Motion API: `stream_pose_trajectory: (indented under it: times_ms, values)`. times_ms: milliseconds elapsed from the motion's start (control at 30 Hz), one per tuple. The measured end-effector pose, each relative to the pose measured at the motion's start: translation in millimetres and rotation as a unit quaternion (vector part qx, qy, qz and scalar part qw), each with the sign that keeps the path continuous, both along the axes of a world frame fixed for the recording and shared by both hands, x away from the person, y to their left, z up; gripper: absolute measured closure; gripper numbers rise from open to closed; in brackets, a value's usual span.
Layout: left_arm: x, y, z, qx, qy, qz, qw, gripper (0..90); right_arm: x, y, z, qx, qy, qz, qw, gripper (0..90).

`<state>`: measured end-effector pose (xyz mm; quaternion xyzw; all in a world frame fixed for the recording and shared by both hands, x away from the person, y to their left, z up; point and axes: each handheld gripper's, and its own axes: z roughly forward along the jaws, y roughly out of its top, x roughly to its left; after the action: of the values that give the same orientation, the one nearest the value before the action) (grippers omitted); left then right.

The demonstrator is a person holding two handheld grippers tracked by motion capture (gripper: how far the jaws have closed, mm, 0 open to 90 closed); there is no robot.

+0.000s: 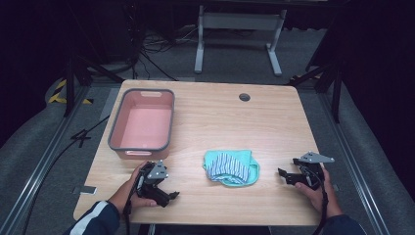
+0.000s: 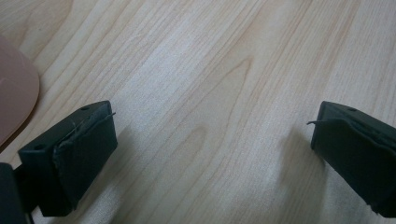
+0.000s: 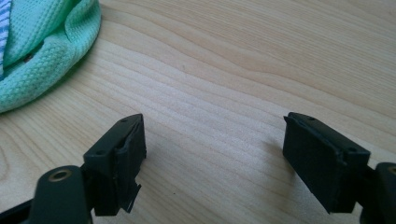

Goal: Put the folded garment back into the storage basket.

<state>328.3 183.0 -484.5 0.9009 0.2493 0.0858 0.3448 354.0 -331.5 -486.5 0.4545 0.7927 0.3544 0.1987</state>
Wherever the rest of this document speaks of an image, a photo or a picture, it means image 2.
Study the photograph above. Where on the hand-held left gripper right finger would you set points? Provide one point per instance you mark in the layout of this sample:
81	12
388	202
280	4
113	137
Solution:
355	146

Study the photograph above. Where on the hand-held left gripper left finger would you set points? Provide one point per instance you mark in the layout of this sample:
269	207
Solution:
71	155

